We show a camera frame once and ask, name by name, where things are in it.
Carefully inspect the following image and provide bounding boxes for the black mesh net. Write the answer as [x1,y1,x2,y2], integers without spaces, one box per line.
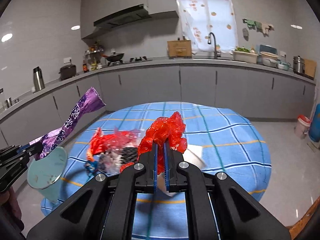
[120,147,138,165]

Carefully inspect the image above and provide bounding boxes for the white paper cup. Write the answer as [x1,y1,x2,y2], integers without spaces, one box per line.
[157,144,206,197]

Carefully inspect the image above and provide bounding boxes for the red plastic bag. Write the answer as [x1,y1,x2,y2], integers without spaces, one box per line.
[119,111,188,173]

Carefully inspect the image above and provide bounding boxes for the purple snack wrapper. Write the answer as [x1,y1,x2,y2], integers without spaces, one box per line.
[29,87,105,161]

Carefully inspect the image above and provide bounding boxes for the teal trash bin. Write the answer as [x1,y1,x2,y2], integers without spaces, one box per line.
[27,146,68,203]

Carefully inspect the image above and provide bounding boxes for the black kitchen faucet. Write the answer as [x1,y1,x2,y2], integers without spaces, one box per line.
[207,32,218,59]

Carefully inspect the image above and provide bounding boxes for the clear pink plastic bag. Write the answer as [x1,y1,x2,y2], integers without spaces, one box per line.
[98,129,145,175]

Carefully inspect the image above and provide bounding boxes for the blue plaid tablecloth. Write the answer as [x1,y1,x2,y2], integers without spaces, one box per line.
[57,102,272,239]

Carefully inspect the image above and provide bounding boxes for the steel thermos kettle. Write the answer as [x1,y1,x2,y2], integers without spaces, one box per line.
[33,66,45,92]

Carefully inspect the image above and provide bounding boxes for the spice rack with bottles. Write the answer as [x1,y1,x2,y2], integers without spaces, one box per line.
[82,41,104,73]

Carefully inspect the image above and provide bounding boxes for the gas stove burner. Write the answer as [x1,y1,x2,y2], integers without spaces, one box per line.
[129,56,151,63]

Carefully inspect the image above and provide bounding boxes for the grey base cabinets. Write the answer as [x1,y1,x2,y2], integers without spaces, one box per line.
[1,61,316,147]

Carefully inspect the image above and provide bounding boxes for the black wok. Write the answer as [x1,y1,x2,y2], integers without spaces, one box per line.
[101,53,124,62]

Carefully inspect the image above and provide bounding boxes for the wooden knife block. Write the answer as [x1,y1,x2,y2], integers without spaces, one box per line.
[167,40,192,58]

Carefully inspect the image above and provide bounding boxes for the white bucket red lid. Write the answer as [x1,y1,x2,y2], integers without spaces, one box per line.
[294,114,311,139]

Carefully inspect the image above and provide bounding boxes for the white basin with vegetables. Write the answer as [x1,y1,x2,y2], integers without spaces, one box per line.
[232,47,258,64]

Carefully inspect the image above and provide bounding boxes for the blue gas cylinder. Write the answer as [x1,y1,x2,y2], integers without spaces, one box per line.
[309,104,320,142]

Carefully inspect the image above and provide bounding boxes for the white bowls stack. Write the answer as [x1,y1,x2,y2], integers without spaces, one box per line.
[260,51,278,68]

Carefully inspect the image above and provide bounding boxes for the white patterned window curtain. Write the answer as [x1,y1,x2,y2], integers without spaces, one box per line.
[177,0,238,54]

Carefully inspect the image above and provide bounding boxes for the range hood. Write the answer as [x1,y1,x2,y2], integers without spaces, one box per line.
[93,4,151,29]

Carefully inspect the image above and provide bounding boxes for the stacked steel pot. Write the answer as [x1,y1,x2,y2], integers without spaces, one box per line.
[293,55,305,75]

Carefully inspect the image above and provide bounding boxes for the wooden cutting board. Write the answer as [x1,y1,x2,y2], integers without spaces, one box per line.
[304,59,317,79]

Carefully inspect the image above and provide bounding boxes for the hanging cloths on wall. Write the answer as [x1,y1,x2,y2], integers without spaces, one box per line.
[242,18,274,41]

